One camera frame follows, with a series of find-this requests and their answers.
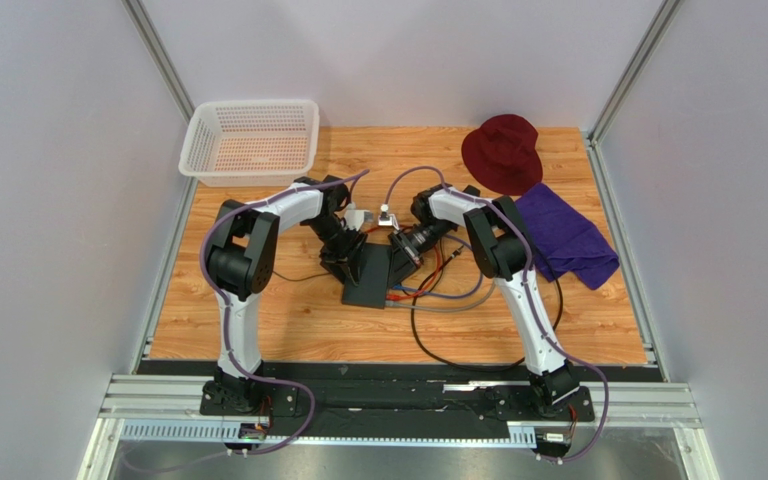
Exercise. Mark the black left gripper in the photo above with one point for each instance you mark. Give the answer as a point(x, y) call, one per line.
point(348, 256)

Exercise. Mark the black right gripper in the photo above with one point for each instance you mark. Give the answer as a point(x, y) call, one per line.
point(408, 246)

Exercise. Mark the black network switch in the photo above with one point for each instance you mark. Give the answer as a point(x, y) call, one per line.
point(372, 288)

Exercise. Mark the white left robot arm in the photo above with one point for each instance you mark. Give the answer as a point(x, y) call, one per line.
point(237, 261)

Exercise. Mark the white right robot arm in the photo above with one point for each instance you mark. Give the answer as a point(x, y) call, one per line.
point(503, 253)

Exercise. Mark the dark red bucket hat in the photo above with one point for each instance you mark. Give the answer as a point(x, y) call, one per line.
point(501, 154)

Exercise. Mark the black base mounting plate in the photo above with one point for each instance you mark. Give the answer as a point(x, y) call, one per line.
point(392, 401)

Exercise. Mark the white plastic basket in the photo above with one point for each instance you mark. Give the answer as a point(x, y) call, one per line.
point(250, 143)

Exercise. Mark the purple cloth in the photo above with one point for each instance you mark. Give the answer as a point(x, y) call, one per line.
point(568, 242)

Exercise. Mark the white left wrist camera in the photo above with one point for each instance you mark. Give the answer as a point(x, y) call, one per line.
point(356, 219)

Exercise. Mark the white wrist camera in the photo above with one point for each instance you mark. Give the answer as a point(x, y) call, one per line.
point(356, 219)
point(387, 219)

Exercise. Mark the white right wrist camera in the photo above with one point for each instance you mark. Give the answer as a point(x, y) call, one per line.
point(387, 219)

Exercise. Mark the aluminium frame rail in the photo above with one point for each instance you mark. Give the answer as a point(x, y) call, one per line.
point(166, 407)

